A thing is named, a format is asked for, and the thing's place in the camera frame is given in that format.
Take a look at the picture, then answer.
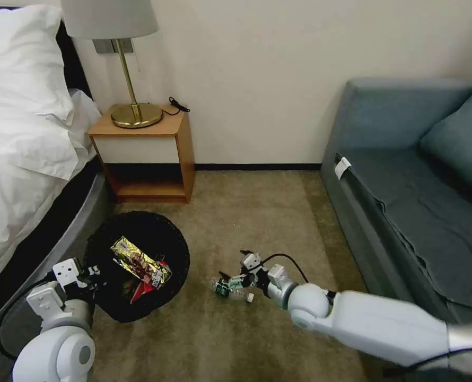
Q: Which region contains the crushed green-label plastic bottle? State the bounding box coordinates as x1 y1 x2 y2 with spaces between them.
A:
209 276 257 306

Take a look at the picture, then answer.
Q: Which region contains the black woven trash bin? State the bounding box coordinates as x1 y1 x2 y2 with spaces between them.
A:
82 211 191 324

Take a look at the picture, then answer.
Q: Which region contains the grey bed base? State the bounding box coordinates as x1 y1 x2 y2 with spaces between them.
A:
0 158 114 353

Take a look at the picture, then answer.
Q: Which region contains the gold foil snack packet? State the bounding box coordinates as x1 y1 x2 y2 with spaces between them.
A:
109 236 173 290

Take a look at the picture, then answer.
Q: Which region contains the red snack wrapper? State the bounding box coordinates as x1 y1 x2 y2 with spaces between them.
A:
120 258 169 306

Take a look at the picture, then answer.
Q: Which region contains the white bed duvet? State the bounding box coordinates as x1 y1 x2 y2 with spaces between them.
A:
0 88 104 296

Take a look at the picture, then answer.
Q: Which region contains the wooden nightstand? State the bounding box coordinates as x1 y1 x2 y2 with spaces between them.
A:
86 103 196 205

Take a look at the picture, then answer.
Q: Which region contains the white sofa tag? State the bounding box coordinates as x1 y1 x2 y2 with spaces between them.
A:
335 157 351 180

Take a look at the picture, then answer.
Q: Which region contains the blue-grey sofa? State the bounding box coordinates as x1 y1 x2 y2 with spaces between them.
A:
320 77 472 332

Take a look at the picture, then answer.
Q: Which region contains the black headboard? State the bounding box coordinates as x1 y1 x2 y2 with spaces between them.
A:
55 18 98 105

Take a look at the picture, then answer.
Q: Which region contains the white pillow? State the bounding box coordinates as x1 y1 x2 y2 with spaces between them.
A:
0 4 76 129

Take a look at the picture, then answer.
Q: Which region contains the blue-grey sofa cushion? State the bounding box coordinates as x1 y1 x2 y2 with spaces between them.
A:
418 79 472 196

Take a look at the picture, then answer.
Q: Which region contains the brass table lamp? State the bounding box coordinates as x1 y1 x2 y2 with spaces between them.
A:
59 0 164 129

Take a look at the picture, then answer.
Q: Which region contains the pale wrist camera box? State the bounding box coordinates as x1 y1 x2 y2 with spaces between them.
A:
241 253 263 273
52 257 84 287

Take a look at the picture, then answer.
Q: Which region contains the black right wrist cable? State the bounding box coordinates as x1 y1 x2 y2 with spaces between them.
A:
259 253 309 285

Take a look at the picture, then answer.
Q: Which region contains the black lamp cord switch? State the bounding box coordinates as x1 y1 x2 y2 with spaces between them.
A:
161 96 190 117

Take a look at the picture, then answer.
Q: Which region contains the grey wall switch plate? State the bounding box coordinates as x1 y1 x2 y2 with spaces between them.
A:
92 38 135 55

